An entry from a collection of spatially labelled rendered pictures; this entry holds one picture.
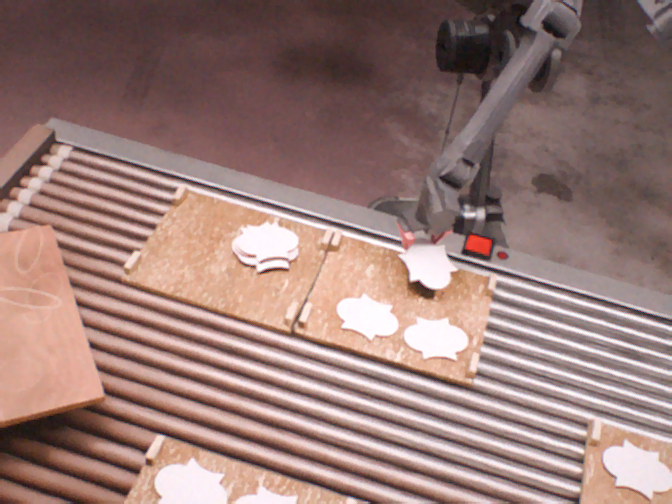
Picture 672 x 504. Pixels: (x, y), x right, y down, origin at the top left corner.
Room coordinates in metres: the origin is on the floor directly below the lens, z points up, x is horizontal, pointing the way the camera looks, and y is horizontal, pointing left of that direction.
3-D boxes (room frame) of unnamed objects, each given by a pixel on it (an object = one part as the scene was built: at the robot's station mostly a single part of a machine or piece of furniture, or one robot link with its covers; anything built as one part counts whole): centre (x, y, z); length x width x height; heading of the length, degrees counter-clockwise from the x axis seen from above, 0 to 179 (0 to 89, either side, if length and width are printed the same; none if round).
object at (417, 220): (1.64, -0.20, 1.13); 0.10 x 0.07 x 0.07; 119
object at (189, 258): (1.59, 0.24, 0.93); 0.41 x 0.35 x 0.02; 80
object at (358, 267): (1.52, -0.17, 0.93); 0.41 x 0.35 x 0.02; 81
